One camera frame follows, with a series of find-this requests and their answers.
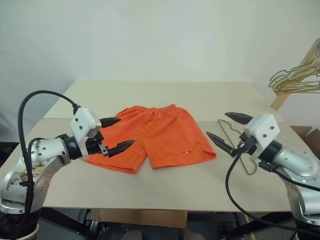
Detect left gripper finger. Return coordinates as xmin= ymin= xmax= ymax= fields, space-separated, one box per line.
xmin=105 ymin=139 xmax=136 ymax=159
xmin=99 ymin=116 xmax=123 ymax=129

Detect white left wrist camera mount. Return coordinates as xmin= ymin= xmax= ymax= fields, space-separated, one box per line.
xmin=69 ymin=106 xmax=102 ymax=161

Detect grey wire hanger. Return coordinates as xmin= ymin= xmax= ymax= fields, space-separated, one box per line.
xmin=268 ymin=44 xmax=320 ymax=88

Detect bunch of wire hangers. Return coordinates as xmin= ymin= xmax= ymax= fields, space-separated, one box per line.
xmin=271 ymin=49 xmax=320 ymax=96

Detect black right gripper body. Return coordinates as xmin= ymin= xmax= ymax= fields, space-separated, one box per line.
xmin=234 ymin=131 xmax=258 ymax=156

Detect black table frame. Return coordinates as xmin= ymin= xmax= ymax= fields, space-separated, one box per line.
xmin=38 ymin=207 xmax=297 ymax=240

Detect orange shorts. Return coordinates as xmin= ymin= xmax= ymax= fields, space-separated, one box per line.
xmin=84 ymin=104 xmax=217 ymax=175

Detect flat brown cardboard sheet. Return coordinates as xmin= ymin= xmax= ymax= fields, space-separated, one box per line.
xmin=91 ymin=208 xmax=188 ymax=229

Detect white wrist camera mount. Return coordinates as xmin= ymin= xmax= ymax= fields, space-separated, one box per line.
xmin=243 ymin=114 xmax=280 ymax=161
xmin=69 ymin=106 xmax=102 ymax=161

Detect wooden hanger rack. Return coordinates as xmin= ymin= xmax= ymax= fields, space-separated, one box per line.
xmin=271 ymin=37 xmax=320 ymax=111

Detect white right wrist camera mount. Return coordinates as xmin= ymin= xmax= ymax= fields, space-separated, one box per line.
xmin=243 ymin=114 xmax=280 ymax=161

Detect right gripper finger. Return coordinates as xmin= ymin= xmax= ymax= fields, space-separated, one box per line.
xmin=224 ymin=111 xmax=254 ymax=125
xmin=206 ymin=131 xmax=238 ymax=158

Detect brown cardboard box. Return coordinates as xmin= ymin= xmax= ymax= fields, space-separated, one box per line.
xmin=289 ymin=124 xmax=320 ymax=161

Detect olive green wire hanger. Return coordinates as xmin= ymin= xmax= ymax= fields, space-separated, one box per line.
xmin=217 ymin=119 xmax=258 ymax=175

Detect pale wire hanger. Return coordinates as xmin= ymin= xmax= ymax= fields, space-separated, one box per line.
xmin=273 ymin=74 xmax=320 ymax=96

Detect short black right arm cable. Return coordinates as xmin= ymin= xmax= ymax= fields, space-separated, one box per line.
xmin=258 ymin=161 xmax=320 ymax=193

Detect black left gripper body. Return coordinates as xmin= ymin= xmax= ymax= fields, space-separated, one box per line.
xmin=84 ymin=129 xmax=110 ymax=157

